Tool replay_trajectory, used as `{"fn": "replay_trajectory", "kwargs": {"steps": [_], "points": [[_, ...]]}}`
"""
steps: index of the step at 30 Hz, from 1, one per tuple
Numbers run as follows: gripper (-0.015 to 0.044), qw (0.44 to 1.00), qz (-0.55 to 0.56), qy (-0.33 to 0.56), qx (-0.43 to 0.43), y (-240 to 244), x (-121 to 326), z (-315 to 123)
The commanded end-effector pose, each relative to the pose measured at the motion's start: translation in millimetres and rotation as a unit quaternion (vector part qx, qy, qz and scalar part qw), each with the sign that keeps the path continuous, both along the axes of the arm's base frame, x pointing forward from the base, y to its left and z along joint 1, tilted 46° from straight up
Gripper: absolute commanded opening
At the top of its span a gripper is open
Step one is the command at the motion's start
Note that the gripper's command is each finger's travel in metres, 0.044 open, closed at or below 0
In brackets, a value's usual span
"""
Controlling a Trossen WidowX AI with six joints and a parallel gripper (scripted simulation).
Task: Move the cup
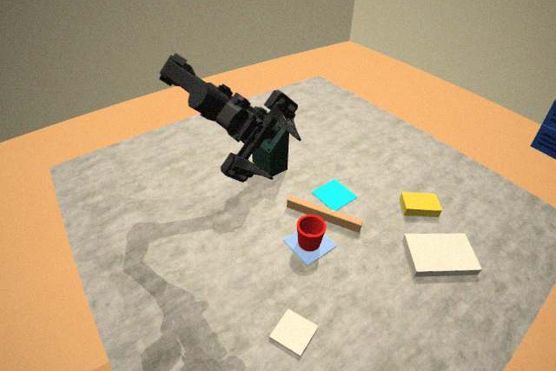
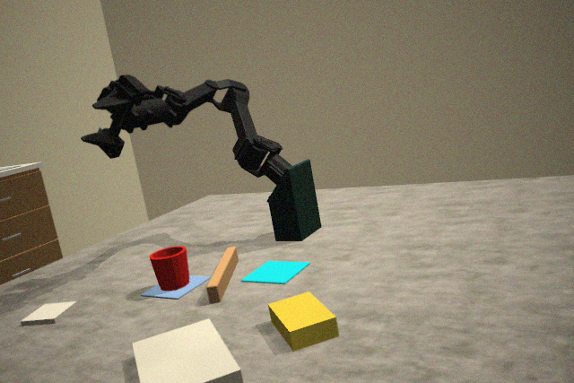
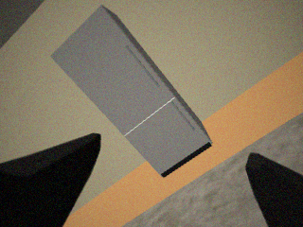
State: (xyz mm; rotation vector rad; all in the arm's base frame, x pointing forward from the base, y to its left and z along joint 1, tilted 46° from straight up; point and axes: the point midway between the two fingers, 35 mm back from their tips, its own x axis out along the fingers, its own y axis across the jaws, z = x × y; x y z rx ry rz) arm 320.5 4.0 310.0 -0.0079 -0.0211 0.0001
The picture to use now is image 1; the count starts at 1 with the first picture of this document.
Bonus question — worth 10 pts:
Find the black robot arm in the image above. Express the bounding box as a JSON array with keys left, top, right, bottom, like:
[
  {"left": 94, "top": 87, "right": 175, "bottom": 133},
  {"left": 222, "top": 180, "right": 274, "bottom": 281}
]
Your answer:
[{"left": 159, "top": 53, "right": 268, "bottom": 142}]

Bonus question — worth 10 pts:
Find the red cup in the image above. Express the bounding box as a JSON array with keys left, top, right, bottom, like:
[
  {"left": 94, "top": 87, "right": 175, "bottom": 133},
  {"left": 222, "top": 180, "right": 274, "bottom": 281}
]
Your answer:
[{"left": 297, "top": 215, "right": 326, "bottom": 252}]

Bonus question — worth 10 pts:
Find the light brown wooden bar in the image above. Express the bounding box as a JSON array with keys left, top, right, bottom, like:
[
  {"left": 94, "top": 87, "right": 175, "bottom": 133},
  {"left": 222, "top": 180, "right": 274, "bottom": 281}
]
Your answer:
[{"left": 287, "top": 195, "right": 363, "bottom": 232}]

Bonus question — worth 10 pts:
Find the cream flat square tile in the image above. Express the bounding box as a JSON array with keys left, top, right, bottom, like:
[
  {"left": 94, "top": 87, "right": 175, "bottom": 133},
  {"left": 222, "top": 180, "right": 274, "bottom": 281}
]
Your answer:
[{"left": 270, "top": 309, "right": 318, "bottom": 356}]

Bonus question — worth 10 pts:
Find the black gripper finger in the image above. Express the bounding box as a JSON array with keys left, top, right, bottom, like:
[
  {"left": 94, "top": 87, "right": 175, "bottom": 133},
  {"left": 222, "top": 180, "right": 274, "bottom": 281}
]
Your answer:
[
  {"left": 268, "top": 101, "right": 301, "bottom": 141},
  {"left": 231, "top": 156, "right": 274, "bottom": 180}
]

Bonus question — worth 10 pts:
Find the cream flat rectangular slab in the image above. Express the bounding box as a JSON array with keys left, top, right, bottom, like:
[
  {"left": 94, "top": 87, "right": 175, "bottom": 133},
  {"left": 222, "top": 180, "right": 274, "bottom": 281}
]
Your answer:
[{"left": 402, "top": 233, "right": 482, "bottom": 277}]

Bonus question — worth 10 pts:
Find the yellow block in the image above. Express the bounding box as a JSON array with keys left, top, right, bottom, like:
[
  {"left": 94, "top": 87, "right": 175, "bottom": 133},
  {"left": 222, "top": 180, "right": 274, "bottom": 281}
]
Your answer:
[{"left": 400, "top": 192, "right": 442, "bottom": 217}]

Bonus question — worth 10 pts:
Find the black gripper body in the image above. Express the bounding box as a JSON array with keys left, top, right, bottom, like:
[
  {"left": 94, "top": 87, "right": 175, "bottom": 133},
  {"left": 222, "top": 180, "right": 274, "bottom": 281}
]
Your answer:
[{"left": 220, "top": 90, "right": 298, "bottom": 182}]

